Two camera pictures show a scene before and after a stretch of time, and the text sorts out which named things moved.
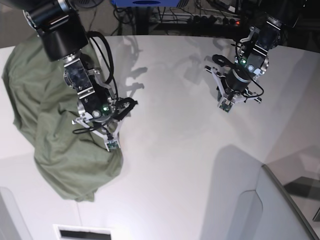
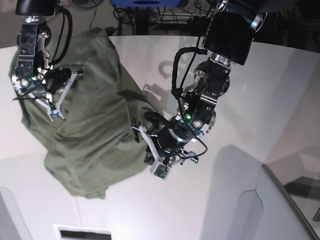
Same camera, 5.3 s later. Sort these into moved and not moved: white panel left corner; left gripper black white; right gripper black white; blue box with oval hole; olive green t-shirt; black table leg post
Moved: right gripper black white; left gripper black white; olive green t-shirt
Not moved: black table leg post; white panel left corner; blue box with oval hole
